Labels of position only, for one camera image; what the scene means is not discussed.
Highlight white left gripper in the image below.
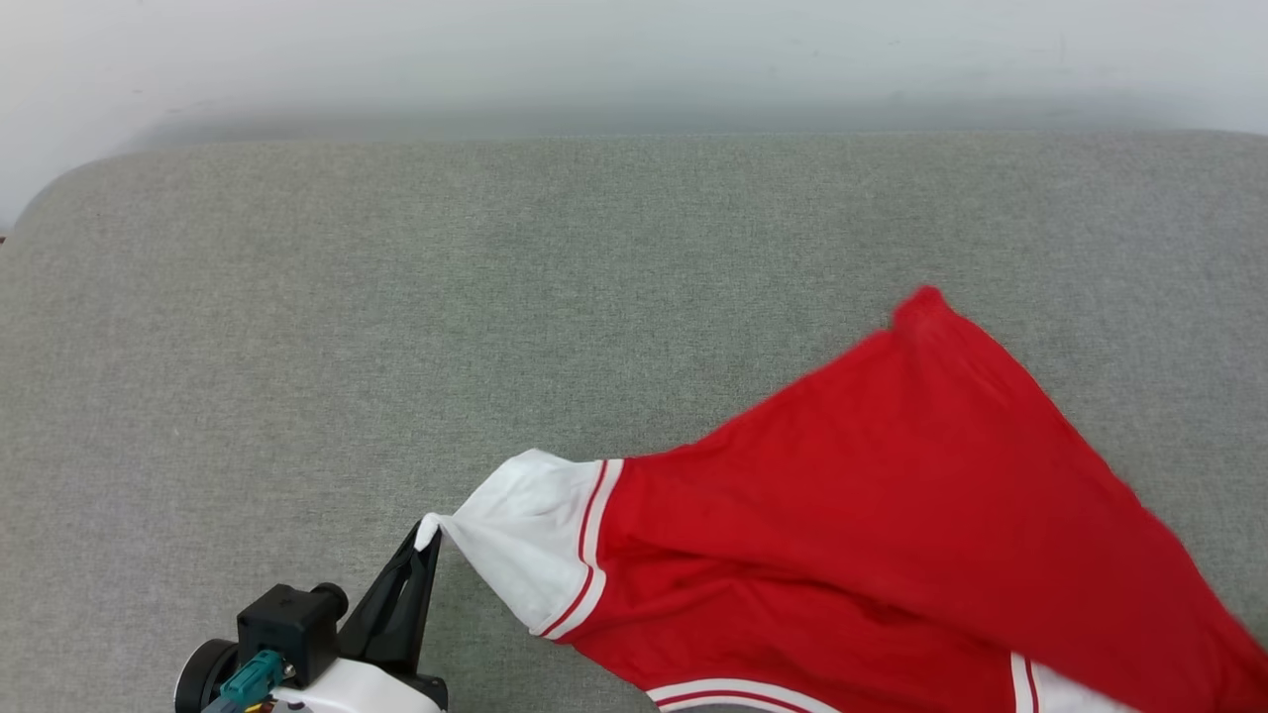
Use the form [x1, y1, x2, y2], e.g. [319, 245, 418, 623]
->
[272, 525, 450, 713]

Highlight red and white jersey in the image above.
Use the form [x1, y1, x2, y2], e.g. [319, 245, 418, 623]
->
[416, 285, 1268, 713]

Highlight grey fabric sofa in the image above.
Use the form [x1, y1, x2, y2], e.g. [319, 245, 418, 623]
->
[0, 131, 1268, 713]

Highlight teal cable connector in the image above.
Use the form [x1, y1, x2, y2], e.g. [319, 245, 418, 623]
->
[203, 649, 290, 713]

